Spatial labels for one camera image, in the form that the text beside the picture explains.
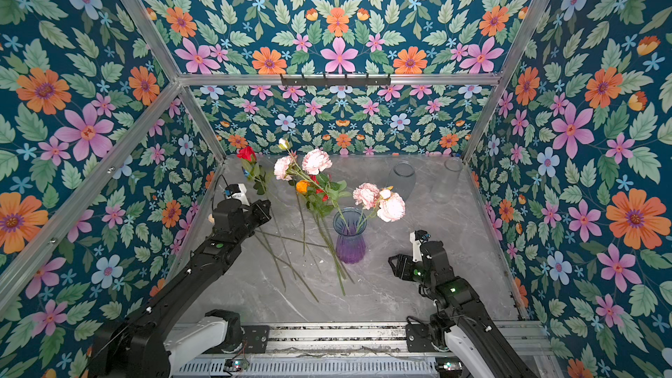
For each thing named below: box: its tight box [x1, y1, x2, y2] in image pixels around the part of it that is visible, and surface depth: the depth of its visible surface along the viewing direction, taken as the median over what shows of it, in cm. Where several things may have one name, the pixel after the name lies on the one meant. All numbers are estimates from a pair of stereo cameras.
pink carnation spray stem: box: [273, 138, 347, 222], surface depth 70 cm
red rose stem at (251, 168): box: [236, 146, 266, 196], surface depth 86 cm
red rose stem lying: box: [306, 173, 350, 295], surface depth 90 cm
